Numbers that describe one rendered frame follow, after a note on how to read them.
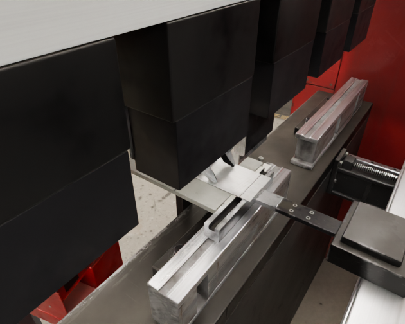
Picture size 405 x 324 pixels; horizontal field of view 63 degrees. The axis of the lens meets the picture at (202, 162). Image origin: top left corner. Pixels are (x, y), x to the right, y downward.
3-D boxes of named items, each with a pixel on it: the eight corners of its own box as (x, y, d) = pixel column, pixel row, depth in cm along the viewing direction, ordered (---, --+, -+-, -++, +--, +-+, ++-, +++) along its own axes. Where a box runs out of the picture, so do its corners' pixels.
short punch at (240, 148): (261, 138, 62) (267, 89, 57) (270, 141, 61) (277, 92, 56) (233, 162, 55) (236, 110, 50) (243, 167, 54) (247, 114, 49)
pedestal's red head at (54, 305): (75, 248, 94) (60, 200, 84) (124, 265, 89) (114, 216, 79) (20, 310, 79) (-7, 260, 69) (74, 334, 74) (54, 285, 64)
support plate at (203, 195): (168, 130, 83) (167, 126, 82) (262, 166, 70) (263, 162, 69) (112, 164, 71) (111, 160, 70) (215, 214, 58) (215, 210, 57)
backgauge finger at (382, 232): (270, 184, 66) (273, 164, 63) (418, 244, 53) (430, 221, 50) (239, 219, 58) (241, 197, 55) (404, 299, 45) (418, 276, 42)
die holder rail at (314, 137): (344, 101, 125) (351, 76, 119) (361, 105, 122) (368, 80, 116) (290, 162, 91) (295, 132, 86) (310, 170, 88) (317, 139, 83)
